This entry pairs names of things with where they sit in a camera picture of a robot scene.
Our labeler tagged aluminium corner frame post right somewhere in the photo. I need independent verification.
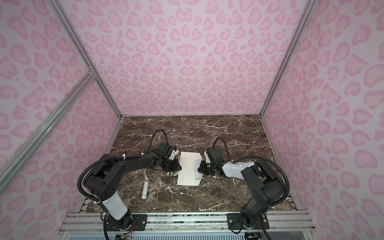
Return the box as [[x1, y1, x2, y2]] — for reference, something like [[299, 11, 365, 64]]
[[259, 0, 319, 119]]

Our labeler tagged aluminium corner frame post left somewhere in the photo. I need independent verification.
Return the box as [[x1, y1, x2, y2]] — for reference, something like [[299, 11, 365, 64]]
[[47, 0, 123, 120]]

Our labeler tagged aluminium corner frame post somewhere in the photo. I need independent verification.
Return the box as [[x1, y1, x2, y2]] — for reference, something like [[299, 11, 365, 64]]
[[259, 0, 319, 119], [47, 0, 123, 120]]

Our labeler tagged metal base rail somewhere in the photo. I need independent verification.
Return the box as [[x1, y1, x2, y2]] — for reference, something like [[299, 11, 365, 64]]
[[57, 211, 319, 240]]

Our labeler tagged white glue stick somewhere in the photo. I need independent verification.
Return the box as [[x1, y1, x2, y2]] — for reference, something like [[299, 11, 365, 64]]
[[141, 180, 149, 200]]

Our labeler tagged aluminium diagonal frame bar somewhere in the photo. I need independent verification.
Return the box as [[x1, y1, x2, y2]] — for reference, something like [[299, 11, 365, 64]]
[[1, 71, 95, 193]]

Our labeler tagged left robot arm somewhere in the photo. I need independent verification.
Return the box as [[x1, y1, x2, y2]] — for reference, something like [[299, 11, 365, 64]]
[[77, 143, 182, 233]]

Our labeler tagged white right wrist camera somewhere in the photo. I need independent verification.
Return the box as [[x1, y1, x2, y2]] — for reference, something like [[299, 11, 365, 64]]
[[204, 151, 211, 163]]

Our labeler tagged cream white envelope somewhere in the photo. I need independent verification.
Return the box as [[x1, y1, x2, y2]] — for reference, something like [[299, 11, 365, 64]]
[[177, 152, 203, 187]]

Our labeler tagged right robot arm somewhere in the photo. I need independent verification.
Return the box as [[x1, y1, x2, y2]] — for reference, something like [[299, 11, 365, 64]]
[[197, 147, 290, 229]]

